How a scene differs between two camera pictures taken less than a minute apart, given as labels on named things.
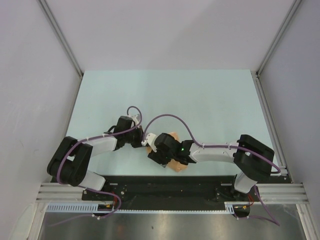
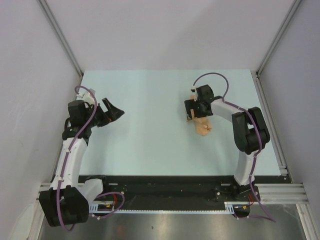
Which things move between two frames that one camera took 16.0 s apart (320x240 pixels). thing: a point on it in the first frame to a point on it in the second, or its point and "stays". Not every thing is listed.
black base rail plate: (171, 192) stays
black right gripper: (157, 157) to (191, 104)
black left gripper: (140, 132) to (112, 113)
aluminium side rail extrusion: (284, 172) stays
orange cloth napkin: (174, 165) to (203, 124)
